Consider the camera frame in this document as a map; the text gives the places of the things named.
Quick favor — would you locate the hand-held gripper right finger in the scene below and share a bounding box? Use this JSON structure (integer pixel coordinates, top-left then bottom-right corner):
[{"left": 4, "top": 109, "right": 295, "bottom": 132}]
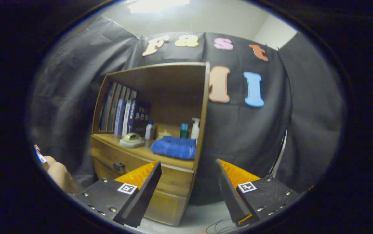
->
[{"left": 215, "top": 158, "right": 305, "bottom": 227}]

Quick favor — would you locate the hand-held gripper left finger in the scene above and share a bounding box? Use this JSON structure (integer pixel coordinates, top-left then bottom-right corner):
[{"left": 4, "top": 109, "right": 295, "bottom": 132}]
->
[{"left": 75, "top": 160, "right": 163, "bottom": 228}]

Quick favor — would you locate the wooden drawer with black knob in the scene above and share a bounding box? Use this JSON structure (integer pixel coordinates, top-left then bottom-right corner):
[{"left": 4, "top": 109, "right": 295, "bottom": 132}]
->
[{"left": 90, "top": 136, "right": 195, "bottom": 195}]

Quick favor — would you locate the wooden countertop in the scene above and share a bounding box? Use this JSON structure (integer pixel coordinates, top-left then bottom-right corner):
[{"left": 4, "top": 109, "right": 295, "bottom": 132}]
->
[{"left": 92, "top": 125, "right": 203, "bottom": 170}]

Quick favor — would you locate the wooden cabinet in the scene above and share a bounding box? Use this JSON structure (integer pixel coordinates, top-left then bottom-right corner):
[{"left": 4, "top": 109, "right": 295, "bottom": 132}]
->
[{"left": 90, "top": 62, "right": 211, "bottom": 227}]

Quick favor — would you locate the black light stand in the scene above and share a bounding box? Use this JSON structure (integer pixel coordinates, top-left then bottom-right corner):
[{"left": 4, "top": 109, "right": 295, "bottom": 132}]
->
[{"left": 269, "top": 129, "right": 288, "bottom": 178}]

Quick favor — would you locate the blue folded towel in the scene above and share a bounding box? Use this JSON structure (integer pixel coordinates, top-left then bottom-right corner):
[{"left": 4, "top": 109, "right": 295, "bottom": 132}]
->
[{"left": 150, "top": 136, "right": 197, "bottom": 161}]

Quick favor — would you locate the white bottle with blue cap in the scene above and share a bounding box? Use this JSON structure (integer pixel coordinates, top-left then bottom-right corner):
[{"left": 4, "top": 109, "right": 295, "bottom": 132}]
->
[{"left": 145, "top": 120, "right": 155, "bottom": 140}]

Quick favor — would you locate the white pump bottle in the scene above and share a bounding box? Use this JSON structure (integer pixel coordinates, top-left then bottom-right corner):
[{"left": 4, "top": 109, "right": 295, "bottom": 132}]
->
[{"left": 191, "top": 118, "right": 201, "bottom": 141}]

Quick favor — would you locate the dark blue book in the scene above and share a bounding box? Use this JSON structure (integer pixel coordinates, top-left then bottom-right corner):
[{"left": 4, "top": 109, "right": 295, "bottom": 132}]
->
[{"left": 128, "top": 98, "right": 151, "bottom": 134}]

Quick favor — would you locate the person's bare leg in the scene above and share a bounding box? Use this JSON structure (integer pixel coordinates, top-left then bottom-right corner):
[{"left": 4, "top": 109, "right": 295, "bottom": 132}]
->
[{"left": 43, "top": 155, "right": 81, "bottom": 195}]

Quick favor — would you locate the white book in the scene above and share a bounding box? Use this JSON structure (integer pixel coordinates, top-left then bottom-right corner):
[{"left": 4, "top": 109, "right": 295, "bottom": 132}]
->
[{"left": 122, "top": 99, "right": 132, "bottom": 136}]

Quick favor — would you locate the light blue book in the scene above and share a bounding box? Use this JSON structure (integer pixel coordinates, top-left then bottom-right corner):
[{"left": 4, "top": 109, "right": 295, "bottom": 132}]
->
[{"left": 114, "top": 98, "right": 124, "bottom": 135}]

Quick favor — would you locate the smartphone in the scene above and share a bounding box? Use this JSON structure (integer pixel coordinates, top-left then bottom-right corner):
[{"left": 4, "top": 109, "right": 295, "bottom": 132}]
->
[{"left": 34, "top": 144, "right": 47, "bottom": 164}]

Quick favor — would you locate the tangle of thin cables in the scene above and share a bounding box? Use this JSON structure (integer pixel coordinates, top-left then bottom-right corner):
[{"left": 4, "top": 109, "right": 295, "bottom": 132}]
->
[{"left": 205, "top": 217, "right": 240, "bottom": 234}]

